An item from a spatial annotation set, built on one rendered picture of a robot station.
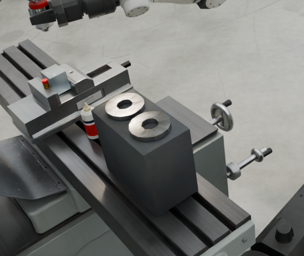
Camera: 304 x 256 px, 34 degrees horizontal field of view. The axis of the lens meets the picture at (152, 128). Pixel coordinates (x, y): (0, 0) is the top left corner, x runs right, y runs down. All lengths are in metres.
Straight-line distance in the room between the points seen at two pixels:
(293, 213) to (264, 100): 1.48
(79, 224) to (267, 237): 0.53
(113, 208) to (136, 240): 0.12
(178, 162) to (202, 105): 1.88
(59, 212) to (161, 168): 0.46
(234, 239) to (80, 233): 0.56
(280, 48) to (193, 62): 0.57
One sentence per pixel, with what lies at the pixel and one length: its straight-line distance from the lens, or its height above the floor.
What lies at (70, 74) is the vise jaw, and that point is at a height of 1.01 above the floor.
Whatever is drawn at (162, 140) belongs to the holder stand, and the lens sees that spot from 1.03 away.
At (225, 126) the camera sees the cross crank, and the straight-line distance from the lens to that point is 1.86.
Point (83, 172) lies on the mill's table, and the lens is 1.29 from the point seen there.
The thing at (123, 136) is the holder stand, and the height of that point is 1.09.
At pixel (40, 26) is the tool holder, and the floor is 1.21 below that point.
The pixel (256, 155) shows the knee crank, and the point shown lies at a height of 0.49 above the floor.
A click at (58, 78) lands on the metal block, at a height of 1.03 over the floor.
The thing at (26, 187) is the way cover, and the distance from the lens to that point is 1.38.
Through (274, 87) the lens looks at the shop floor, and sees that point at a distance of 3.04.
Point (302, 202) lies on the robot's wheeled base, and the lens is 1.56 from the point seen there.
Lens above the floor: 1.74
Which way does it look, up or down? 38 degrees down
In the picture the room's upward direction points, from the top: 11 degrees counter-clockwise
